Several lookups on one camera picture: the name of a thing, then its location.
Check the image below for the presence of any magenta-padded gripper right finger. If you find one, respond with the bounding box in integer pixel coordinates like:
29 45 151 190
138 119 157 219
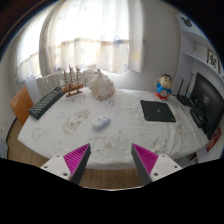
131 143 184 186

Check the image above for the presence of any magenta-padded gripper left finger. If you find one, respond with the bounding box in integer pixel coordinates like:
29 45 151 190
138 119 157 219
40 143 92 185

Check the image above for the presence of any white cartoon-print computer mouse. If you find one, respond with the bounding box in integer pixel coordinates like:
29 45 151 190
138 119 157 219
90 115 112 131

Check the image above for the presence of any black mouse pad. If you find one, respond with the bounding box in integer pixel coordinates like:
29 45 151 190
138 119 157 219
139 99 177 123

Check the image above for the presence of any white cartoon-print tablecloth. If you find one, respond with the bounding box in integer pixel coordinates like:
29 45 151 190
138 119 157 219
17 87 211 170

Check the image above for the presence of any black keyboard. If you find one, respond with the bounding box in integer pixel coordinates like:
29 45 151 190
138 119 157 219
28 86 66 121

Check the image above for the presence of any black box device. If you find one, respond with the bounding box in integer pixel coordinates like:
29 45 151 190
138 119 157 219
189 106 209 129

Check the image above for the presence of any red hanging decoration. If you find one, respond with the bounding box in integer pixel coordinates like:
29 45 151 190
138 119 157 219
205 126 222 153

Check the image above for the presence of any black router with antennas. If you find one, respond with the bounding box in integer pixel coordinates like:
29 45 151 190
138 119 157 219
175 78 196 108

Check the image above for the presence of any wooden model sailing ship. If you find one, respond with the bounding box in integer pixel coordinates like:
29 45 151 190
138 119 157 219
61 64 88 98

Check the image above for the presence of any cartoon boy figure toy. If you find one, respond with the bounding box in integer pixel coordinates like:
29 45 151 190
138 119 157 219
154 73 174 101

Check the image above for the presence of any orange wooden chair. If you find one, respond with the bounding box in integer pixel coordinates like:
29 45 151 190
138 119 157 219
9 86 35 126

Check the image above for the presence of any large white conch shell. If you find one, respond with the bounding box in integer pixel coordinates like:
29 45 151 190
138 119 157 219
88 68 116 101

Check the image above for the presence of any white radiator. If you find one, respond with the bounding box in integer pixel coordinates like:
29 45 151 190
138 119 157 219
35 71 98 98

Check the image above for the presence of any black computer monitor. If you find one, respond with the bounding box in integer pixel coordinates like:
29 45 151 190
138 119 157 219
189 72 224 141

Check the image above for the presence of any white shelf unit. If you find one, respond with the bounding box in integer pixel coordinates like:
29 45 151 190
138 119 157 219
173 13 224 164

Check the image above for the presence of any white sheer curtain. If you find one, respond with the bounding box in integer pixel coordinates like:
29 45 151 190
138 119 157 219
16 0 148 83

